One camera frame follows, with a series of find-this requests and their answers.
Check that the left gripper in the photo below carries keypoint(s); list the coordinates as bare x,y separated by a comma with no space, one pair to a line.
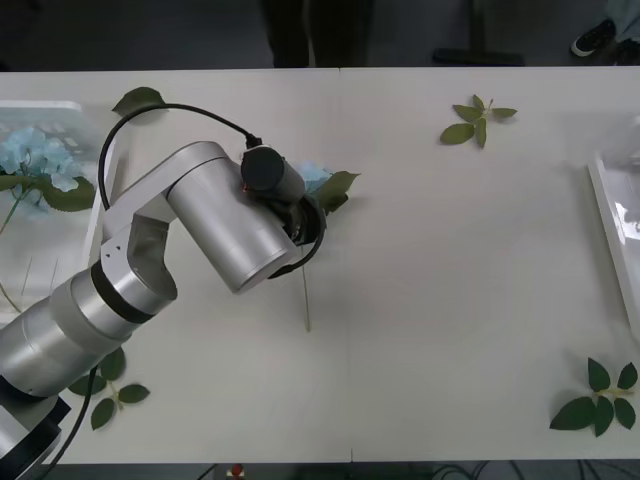
302,220

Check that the small pale blue flower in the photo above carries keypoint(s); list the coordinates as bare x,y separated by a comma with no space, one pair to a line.
340,187

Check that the large pale blue flower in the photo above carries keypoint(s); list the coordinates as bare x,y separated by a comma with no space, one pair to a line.
35,155

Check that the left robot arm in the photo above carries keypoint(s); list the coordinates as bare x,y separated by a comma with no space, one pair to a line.
215,215

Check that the pale green leaf twig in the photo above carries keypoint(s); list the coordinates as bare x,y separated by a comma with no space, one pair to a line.
457,134

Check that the person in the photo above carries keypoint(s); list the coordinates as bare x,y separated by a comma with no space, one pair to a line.
295,30
595,37

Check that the single dark green leaf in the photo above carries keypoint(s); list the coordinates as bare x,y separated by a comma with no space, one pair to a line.
137,96

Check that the dark green leaf twig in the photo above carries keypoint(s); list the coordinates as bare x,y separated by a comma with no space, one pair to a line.
132,393
575,415

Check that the shallow white box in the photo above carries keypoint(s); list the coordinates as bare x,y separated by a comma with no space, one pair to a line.
60,240
610,225

